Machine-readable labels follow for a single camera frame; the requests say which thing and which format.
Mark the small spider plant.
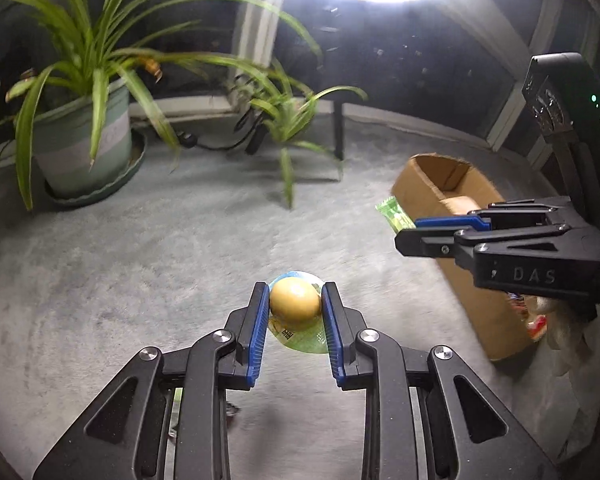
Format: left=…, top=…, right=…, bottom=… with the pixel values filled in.
left=230, top=57, right=371, bottom=211

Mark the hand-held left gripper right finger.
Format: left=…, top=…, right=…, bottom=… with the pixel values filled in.
left=320, top=281, right=558, bottom=480

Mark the cardboard box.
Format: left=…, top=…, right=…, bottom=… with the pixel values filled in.
left=391, top=154, right=548, bottom=361

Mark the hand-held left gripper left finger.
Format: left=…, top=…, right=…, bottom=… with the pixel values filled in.
left=32, top=280, right=272, bottom=480

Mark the person's right hand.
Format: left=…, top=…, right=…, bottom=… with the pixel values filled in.
left=532, top=295, right=588, bottom=376

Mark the green pot saucer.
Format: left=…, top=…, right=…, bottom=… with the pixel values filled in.
left=44, top=130, right=148, bottom=209

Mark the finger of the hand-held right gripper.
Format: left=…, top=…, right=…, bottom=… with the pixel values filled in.
left=415, top=196, right=573, bottom=233
left=395, top=224, right=600, bottom=266

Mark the pale green plant pot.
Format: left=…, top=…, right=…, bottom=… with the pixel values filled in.
left=32, top=82, right=133, bottom=198

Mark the large spider plant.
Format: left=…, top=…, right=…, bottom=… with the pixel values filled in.
left=5, top=0, right=326, bottom=211

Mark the clear red snack packet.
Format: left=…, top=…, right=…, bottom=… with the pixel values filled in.
left=525, top=312, right=549, bottom=343

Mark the black tripod stand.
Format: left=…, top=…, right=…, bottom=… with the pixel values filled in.
left=325, top=0, right=348, bottom=161

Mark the light green snack packet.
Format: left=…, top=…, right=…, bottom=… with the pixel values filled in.
left=375, top=196, right=416, bottom=233

